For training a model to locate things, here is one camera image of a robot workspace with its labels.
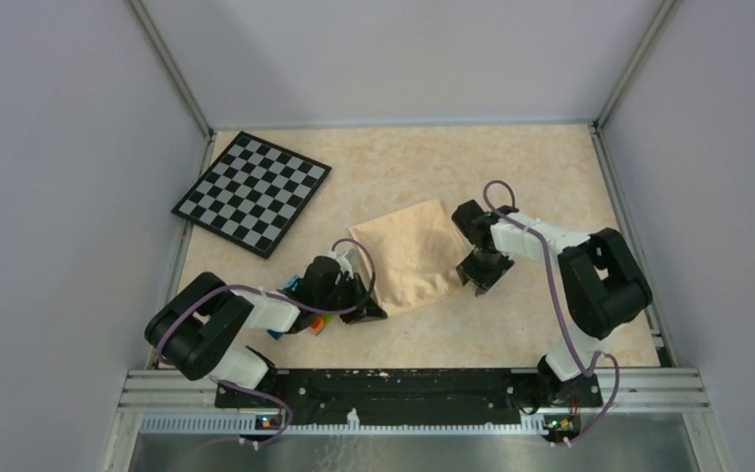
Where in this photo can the colourful toy block pile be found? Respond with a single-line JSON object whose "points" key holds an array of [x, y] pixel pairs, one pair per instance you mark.
{"points": [[315, 323]]}

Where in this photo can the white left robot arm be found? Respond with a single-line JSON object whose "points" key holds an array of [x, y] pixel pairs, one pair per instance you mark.
{"points": [[195, 331]]}

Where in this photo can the orange cloth napkin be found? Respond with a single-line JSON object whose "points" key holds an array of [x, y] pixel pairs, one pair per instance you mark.
{"points": [[416, 251]]}

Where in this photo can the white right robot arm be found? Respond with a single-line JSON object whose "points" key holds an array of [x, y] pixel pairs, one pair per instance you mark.
{"points": [[592, 277]]}

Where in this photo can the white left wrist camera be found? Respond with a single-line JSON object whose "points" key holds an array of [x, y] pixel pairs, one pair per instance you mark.
{"points": [[345, 260]]}

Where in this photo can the black white checkerboard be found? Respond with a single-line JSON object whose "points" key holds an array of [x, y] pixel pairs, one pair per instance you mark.
{"points": [[253, 193]]}

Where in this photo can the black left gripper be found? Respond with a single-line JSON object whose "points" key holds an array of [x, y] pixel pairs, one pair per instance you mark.
{"points": [[357, 287]]}

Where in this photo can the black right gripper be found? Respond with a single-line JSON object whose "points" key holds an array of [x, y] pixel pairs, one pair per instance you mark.
{"points": [[483, 280]]}

